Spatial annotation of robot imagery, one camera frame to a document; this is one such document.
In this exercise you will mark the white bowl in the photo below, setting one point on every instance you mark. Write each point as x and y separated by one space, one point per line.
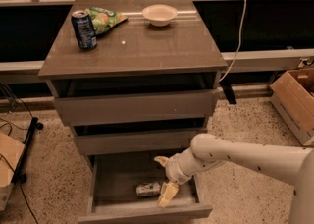
159 15

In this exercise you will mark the top grey drawer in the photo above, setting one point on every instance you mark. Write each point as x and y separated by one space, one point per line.
113 100

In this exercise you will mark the cardboard box left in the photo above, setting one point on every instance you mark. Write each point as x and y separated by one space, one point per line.
10 154

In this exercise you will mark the green chip bag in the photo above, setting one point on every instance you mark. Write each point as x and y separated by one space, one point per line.
103 19

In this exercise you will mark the middle grey drawer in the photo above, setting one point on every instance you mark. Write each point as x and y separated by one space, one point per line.
137 136

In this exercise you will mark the blue soda can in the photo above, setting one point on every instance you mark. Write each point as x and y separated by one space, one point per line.
84 30

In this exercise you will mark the black stand with wheels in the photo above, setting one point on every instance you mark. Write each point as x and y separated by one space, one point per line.
33 127

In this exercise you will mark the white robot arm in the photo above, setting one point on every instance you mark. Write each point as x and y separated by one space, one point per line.
291 165

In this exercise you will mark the grey drawer cabinet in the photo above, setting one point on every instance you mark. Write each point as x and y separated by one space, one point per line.
135 47

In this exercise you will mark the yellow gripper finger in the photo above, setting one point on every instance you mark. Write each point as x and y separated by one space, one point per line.
168 192
162 160

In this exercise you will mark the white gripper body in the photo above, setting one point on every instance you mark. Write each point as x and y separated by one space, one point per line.
174 170

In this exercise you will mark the cardboard box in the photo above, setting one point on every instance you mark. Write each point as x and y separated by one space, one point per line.
293 98
10 154

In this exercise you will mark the grey drawer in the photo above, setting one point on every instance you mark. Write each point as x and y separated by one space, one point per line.
113 198
113 100
137 136

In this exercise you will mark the bottom grey drawer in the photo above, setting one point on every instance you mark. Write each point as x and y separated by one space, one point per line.
113 198

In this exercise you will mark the black bracket under rail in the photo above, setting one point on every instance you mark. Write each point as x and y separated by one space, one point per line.
228 92

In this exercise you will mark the cardboard box right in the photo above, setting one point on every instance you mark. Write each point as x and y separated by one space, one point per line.
293 98

